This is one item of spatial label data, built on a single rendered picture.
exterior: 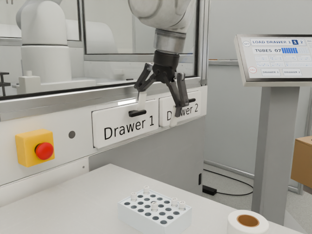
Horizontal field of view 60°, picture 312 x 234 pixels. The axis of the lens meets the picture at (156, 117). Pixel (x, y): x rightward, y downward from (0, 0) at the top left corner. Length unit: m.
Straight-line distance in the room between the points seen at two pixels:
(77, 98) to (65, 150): 0.14
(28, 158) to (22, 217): 0.12
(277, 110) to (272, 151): 0.24
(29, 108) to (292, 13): 2.04
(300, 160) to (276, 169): 0.93
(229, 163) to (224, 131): 0.31
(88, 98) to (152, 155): 0.38
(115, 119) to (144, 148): 0.21
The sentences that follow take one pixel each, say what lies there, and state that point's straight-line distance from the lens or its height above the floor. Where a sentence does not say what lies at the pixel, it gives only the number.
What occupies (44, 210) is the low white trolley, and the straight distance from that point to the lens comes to 0.66.
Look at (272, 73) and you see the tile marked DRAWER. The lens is 1.49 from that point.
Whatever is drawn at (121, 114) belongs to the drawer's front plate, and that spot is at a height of 0.90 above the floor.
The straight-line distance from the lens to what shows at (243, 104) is 2.52.
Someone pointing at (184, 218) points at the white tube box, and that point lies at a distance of 0.55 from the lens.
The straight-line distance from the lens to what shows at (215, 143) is 2.75.
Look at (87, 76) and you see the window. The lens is 0.81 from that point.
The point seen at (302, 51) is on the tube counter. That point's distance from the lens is 1.65.
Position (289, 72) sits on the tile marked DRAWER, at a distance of 1.53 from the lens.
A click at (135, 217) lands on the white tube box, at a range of 0.55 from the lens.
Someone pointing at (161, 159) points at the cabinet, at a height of 0.68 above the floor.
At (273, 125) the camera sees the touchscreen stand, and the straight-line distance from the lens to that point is 1.63.
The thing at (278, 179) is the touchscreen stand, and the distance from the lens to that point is 1.76.
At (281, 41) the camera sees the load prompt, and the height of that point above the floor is 1.16.
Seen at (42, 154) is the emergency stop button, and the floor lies 0.87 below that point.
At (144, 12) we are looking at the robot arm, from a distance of 0.58.
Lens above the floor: 1.09
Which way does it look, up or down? 13 degrees down
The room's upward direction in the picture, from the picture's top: straight up
